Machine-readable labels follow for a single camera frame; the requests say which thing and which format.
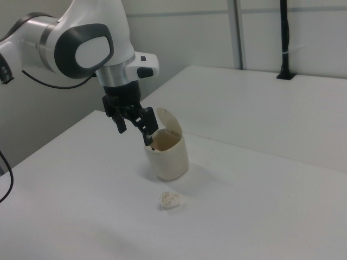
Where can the small white lidded bin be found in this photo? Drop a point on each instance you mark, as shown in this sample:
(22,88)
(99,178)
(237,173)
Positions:
(170,162)

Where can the grey partition post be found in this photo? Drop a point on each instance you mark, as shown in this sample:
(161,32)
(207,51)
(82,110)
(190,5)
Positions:
(240,32)

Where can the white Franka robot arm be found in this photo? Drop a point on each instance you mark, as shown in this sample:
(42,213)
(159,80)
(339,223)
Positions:
(89,16)

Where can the black pole with base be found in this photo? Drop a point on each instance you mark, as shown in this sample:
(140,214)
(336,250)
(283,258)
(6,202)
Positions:
(284,32)

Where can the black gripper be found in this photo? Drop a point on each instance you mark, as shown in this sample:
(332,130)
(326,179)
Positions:
(122,94)

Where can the white paper trash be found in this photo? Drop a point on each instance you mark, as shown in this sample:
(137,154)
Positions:
(169,200)

